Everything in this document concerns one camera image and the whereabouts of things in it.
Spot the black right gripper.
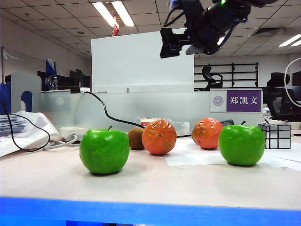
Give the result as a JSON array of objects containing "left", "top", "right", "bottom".
[{"left": 159, "top": 22, "right": 206, "bottom": 59}]

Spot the reddish orange fruit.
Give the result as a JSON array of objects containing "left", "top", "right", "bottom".
[{"left": 191, "top": 117, "right": 224, "bottom": 150}]

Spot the orange fruit with navel dot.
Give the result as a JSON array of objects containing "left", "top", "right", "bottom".
[{"left": 142, "top": 119, "right": 177, "bottom": 156}]

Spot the brown kiwi fruit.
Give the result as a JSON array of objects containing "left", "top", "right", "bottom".
[{"left": 127, "top": 128, "right": 145, "bottom": 151}]

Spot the green plastic apple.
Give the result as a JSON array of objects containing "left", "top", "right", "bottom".
[
  {"left": 79, "top": 126, "right": 130, "bottom": 175},
  {"left": 218, "top": 121, "right": 266, "bottom": 167}
]

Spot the white board panel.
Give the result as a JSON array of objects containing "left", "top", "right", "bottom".
[{"left": 91, "top": 27, "right": 195, "bottom": 94}]

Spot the black shelf rack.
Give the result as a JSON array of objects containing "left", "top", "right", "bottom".
[{"left": 194, "top": 62, "right": 259, "bottom": 91}]

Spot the red hanging ornament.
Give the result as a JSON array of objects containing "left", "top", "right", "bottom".
[{"left": 111, "top": 16, "right": 120, "bottom": 38}]

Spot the purple white name plate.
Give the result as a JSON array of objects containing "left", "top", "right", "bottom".
[{"left": 209, "top": 89, "right": 263, "bottom": 113}]

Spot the red white box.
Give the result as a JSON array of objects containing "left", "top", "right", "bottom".
[{"left": 140, "top": 117, "right": 165, "bottom": 127}]

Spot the white paper sheet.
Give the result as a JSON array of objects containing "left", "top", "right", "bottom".
[{"left": 164, "top": 137, "right": 301, "bottom": 170}]

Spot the frosted glass desk partition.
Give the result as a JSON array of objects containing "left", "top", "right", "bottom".
[{"left": 41, "top": 90, "right": 263, "bottom": 134}]

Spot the black mesh office chair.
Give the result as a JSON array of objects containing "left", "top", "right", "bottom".
[{"left": 262, "top": 72, "right": 301, "bottom": 122}]

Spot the silver mirror cube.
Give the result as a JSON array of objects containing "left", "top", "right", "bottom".
[{"left": 258, "top": 123, "right": 292, "bottom": 150}]

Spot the blue crystal trophy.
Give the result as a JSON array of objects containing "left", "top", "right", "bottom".
[{"left": 44, "top": 59, "right": 59, "bottom": 91}]

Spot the white power adapter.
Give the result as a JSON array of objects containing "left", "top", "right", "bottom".
[{"left": 59, "top": 127, "right": 88, "bottom": 143}]

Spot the grey metal bookend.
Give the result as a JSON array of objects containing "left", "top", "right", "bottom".
[{"left": 10, "top": 72, "right": 42, "bottom": 113}]

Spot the white plastic bag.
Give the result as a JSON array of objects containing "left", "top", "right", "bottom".
[{"left": 0, "top": 111, "right": 61, "bottom": 158}]

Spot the blue tape strip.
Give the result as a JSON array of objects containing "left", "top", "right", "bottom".
[{"left": 0, "top": 196, "right": 301, "bottom": 226}]

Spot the blue file holder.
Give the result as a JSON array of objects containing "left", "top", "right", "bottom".
[{"left": 0, "top": 82, "right": 33, "bottom": 115}]

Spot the printed paper stack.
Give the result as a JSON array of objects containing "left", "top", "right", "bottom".
[{"left": 0, "top": 114, "right": 28, "bottom": 137}]

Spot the black power cable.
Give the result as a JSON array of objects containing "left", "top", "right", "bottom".
[{"left": 84, "top": 91, "right": 194, "bottom": 139}]

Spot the white looped cable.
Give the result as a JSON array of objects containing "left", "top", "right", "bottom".
[{"left": 284, "top": 57, "right": 301, "bottom": 106}]

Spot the white adapter cable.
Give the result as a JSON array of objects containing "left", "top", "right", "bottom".
[{"left": 43, "top": 134, "right": 82, "bottom": 151}]

